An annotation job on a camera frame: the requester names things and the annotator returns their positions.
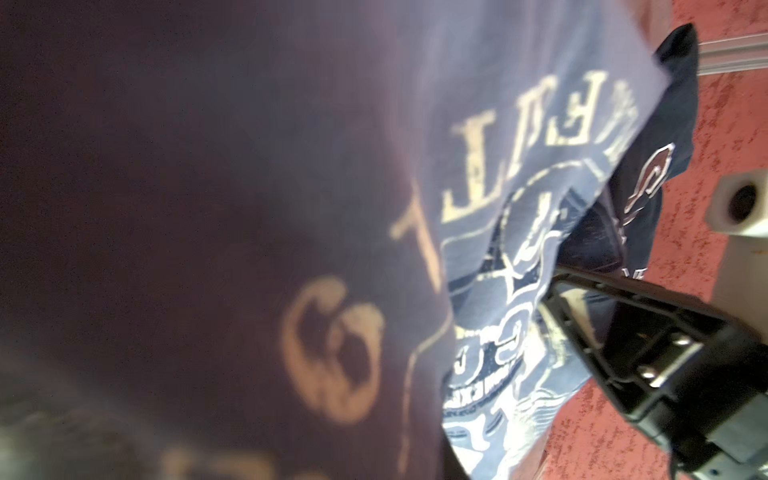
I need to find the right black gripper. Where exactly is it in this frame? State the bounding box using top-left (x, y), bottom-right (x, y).
top-left (543, 267), bottom-right (767, 479)

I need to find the navy tank top red trim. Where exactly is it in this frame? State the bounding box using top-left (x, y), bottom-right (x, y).
top-left (558, 23), bottom-right (699, 280)

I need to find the grey-blue tank top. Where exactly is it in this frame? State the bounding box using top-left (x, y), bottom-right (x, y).
top-left (1, 1), bottom-right (670, 479)

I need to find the right corner aluminium profile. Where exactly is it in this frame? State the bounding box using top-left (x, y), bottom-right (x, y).
top-left (697, 33), bottom-right (768, 76)

